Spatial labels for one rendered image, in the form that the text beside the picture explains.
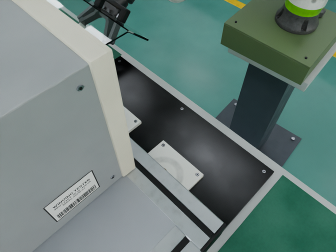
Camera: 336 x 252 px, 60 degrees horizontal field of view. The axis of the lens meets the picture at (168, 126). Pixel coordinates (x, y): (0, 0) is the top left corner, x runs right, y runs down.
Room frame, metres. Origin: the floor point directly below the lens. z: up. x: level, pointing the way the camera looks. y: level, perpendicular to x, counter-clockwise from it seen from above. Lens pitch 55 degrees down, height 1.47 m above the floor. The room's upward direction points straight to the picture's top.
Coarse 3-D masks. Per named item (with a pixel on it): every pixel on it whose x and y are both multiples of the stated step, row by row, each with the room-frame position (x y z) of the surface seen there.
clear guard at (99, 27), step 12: (48, 0) 0.66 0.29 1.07; (60, 0) 0.66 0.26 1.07; (72, 0) 0.66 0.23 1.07; (84, 0) 0.66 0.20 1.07; (72, 12) 0.61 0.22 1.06; (84, 12) 0.61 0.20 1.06; (96, 12) 0.61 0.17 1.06; (108, 12) 0.69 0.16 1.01; (84, 24) 0.57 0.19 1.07; (96, 24) 0.57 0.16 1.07; (108, 24) 0.57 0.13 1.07; (120, 24) 0.57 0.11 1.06; (96, 36) 0.52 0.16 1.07; (108, 36) 0.52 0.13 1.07; (120, 36) 0.53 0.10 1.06; (144, 36) 0.59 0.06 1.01
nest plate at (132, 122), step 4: (124, 108) 0.55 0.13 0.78; (124, 112) 0.53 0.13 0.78; (128, 112) 0.53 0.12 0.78; (128, 116) 0.52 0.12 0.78; (132, 116) 0.52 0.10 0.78; (128, 120) 0.50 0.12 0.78; (132, 120) 0.50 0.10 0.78; (136, 120) 0.50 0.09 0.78; (128, 124) 0.49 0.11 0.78; (132, 124) 0.49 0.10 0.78; (136, 124) 0.49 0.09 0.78; (128, 128) 0.47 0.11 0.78; (132, 128) 0.48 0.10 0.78; (128, 132) 0.47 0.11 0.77
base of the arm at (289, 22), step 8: (280, 8) 0.93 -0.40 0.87; (280, 16) 0.89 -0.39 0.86; (288, 16) 0.87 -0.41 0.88; (296, 16) 0.85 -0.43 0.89; (312, 16) 0.85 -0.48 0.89; (320, 16) 0.92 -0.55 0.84; (280, 24) 0.87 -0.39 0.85; (288, 24) 0.85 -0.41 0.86; (296, 24) 0.84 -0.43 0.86; (304, 24) 0.85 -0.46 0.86; (312, 24) 0.85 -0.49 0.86; (296, 32) 0.83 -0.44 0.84; (304, 32) 0.83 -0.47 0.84
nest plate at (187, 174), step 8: (160, 144) 0.42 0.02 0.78; (152, 152) 0.39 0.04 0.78; (160, 152) 0.39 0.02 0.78; (168, 152) 0.39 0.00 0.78; (176, 152) 0.39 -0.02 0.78; (160, 160) 0.37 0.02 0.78; (168, 160) 0.37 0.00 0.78; (176, 160) 0.37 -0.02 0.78; (184, 160) 0.37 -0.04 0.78; (168, 168) 0.35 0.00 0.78; (176, 168) 0.35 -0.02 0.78; (184, 168) 0.35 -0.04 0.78; (192, 168) 0.35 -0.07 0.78; (176, 176) 0.32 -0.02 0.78; (184, 176) 0.32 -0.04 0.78; (192, 176) 0.32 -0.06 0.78; (200, 176) 0.32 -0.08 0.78; (184, 184) 0.30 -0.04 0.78; (192, 184) 0.30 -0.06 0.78
